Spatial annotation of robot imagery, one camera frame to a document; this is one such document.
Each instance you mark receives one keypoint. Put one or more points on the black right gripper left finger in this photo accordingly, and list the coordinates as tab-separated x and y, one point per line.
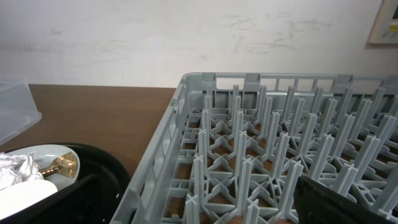
73	204

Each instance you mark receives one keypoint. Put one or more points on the grey plastic dishwasher rack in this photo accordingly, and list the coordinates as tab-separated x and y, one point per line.
233	145

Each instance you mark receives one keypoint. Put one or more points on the pale grey round plate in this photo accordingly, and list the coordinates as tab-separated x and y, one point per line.
44	155

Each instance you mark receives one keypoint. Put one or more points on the round black serving tray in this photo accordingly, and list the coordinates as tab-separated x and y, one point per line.
112	178

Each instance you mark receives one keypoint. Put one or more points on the light blue plastic cup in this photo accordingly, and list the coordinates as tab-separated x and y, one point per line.
20	196

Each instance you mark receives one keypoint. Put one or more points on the gold foil candy wrapper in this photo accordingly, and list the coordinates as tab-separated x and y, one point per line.
65	165

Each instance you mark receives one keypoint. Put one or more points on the beige wall control panel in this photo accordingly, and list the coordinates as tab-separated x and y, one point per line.
384	30

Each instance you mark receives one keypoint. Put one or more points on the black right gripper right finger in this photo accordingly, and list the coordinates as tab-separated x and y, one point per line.
316	203

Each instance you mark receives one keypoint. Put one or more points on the clear plastic waste bin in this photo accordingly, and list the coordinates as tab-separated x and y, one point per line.
18	110

